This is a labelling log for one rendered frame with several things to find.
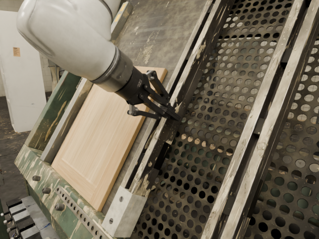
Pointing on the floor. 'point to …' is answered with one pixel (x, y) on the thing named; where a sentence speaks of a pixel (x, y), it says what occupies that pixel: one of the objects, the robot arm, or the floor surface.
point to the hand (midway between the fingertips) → (170, 113)
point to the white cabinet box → (20, 75)
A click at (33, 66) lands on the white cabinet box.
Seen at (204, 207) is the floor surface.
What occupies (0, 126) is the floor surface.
